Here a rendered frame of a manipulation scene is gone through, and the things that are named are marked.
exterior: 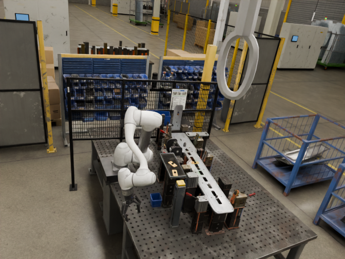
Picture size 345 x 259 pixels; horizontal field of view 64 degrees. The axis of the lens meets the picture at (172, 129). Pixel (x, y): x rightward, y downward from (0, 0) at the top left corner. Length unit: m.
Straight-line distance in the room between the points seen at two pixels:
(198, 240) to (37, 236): 1.82
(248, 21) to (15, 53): 4.11
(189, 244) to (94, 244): 1.25
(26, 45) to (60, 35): 4.93
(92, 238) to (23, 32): 2.73
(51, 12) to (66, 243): 6.97
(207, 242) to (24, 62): 3.28
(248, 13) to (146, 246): 2.21
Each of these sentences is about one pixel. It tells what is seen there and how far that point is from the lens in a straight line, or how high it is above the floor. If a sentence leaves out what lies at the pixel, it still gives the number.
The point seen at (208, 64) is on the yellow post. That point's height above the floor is 1.77.
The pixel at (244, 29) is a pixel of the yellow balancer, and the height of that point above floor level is 2.49.
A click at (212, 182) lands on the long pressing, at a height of 1.00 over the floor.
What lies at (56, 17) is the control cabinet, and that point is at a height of 1.53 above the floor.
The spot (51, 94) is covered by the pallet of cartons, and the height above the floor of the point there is 0.65.
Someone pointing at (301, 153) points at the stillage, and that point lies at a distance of 4.22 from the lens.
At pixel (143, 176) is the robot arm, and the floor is 1.27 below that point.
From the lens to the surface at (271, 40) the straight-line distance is 6.00.
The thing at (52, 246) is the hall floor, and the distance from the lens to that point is 3.37.
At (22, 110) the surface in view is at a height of 0.73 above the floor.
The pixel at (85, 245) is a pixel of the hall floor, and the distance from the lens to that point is 3.32.
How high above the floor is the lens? 2.51
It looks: 26 degrees down
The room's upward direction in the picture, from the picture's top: 8 degrees clockwise
